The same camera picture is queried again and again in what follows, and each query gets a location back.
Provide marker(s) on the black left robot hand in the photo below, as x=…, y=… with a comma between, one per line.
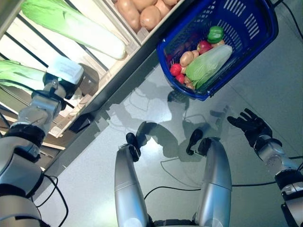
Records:
x=68, y=91

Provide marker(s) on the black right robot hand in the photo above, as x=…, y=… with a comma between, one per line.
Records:
x=255, y=127

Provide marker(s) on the green white napa cabbage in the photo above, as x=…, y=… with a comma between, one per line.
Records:
x=82, y=30
x=19, y=73
x=208, y=63

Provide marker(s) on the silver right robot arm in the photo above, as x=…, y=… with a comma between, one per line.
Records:
x=274, y=156

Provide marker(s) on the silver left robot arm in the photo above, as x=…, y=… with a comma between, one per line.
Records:
x=23, y=165

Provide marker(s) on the blue plastic shopping basket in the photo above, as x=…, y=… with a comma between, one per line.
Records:
x=260, y=47

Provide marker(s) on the beige wooden display shelf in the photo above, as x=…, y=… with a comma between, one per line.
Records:
x=118, y=91

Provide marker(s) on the wooden slatted potato crate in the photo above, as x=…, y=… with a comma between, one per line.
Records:
x=30, y=45

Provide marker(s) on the black right robot foot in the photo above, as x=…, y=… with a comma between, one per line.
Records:
x=194, y=139

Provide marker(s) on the black robot foot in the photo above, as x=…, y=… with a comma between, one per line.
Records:
x=194, y=139
x=132, y=142

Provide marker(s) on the black left robot foot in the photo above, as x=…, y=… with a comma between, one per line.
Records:
x=132, y=142

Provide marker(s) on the red tomato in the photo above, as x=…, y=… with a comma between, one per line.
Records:
x=180, y=78
x=175, y=69

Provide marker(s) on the red apple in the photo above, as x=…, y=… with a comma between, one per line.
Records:
x=204, y=47

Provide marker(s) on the brown potato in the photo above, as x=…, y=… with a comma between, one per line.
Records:
x=187, y=59
x=144, y=3
x=127, y=14
x=150, y=19
x=163, y=9

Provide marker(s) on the deep green bell pepper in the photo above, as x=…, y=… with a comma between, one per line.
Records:
x=215, y=34

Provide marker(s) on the silver left robot leg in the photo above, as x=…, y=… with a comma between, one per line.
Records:
x=127, y=189

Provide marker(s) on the dark robot waist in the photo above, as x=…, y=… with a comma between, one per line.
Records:
x=172, y=222

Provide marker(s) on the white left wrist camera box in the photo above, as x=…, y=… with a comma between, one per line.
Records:
x=65, y=69

